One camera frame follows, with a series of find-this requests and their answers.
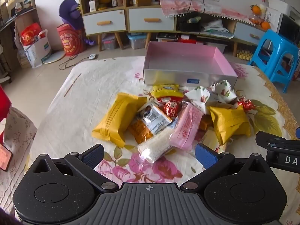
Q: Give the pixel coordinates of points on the white carton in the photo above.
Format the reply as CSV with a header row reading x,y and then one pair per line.
x,y
93,5

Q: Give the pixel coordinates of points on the white patterned cloth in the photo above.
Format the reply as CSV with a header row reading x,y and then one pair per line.
x,y
20,129

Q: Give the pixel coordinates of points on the purple plush toy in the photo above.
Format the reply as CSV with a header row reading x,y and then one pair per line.
x,y
70,11

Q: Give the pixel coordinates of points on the blue plastic stool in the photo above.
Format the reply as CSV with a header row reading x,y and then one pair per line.
x,y
279,51

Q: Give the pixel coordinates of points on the black flat box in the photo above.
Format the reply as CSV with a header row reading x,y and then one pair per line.
x,y
167,37

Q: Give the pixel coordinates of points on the yellow and red snack packet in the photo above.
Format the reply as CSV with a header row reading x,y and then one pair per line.
x,y
166,91

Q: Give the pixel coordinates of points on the red printed drum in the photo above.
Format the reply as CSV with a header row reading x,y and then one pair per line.
x,y
70,41

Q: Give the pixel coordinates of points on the pink floral cloth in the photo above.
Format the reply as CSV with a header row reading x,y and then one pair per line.
x,y
211,7

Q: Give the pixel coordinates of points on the red gift bag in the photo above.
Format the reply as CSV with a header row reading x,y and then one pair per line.
x,y
29,34

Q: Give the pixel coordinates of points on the low wooden media stand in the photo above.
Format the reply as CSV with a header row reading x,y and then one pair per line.
x,y
243,31

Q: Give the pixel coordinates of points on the pink snack packet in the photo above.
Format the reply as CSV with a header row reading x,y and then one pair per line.
x,y
186,126

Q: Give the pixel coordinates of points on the red phone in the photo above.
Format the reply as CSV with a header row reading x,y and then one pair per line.
x,y
5,157

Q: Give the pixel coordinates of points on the brown cardboard box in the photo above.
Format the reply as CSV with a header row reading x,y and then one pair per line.
x,y
144,1

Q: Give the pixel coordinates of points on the round white floor base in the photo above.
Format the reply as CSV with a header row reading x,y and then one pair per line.
x,y
55,58

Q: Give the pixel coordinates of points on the pale yellow snack packet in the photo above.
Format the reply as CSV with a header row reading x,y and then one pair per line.
x,y
214,143

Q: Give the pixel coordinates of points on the pile of loose papers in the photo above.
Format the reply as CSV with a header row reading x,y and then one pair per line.
x,y
216,29

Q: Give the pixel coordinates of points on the black monitor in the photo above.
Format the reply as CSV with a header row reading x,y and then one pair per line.
x,y
289,30

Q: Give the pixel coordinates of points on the clear plastic storage box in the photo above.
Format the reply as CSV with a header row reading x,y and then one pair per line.
x,y
109,42

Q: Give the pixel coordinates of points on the clear packet of white snacks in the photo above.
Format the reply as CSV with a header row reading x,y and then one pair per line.
x,y
153,146

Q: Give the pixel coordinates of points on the blue-lidded plastic storage box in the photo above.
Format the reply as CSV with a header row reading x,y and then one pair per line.
x,y
137,41

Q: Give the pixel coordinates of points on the yellow egg tray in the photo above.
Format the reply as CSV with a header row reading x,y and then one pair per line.
x,y
245,54

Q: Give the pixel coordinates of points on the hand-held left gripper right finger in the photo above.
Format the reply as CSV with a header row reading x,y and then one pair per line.
x,y
206,156

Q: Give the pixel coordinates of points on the low wooden cabinet white drawer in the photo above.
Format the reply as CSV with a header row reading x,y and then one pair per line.
x,y
151,20

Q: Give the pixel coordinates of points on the tall wooden cabinet white drawer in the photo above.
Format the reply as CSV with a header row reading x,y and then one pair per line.
x,y
104,22

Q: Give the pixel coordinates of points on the white melon-print snack packet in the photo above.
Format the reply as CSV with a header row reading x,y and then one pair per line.
x,y
199,98
223,91

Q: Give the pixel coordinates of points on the pile of oranges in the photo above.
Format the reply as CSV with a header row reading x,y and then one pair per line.
x,y
257,18

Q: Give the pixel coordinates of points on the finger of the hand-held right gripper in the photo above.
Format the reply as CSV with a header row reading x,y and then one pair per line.
x,y
269,138

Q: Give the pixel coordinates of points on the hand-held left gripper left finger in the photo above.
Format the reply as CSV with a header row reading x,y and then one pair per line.
x,y
93,156

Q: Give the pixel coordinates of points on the wooden desk with shelves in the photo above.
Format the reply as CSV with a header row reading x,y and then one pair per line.
x,y
16,11

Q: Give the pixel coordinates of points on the pink cardboard box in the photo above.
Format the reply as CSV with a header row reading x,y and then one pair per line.
x,y
187,58

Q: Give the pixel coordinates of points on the white shopping bag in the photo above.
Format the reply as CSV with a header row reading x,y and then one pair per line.
x,y
38,51

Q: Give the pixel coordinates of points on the red foil candy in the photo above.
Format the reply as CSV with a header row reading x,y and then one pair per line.
x,y
246,105

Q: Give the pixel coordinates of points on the large yellow snack packet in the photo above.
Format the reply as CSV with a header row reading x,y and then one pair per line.
x,y
117,119

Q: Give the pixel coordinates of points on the small white floor device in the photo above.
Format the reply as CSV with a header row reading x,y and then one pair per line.
x,y
92,56

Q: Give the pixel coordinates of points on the clear packet of orange snacks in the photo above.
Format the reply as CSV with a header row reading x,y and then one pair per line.
x,y
145,124

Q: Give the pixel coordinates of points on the floral printed tablecloth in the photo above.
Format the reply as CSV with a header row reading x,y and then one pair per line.
x,y
93,82

